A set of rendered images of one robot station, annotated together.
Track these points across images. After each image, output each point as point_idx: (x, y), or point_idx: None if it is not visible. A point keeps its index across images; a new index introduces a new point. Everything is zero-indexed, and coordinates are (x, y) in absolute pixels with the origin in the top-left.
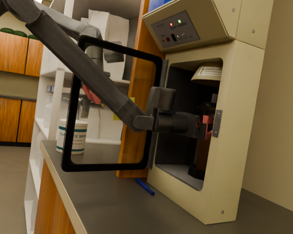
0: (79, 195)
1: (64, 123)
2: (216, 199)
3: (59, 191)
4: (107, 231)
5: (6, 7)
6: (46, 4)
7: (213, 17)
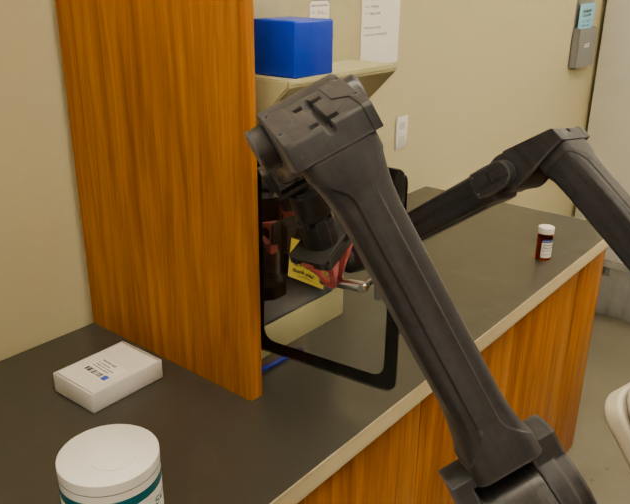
0: (386, 394)
1: (158, 458)
2: None
3: (362, 446)
4: None
5: (544, 183)
6: None
7: (369, 94)
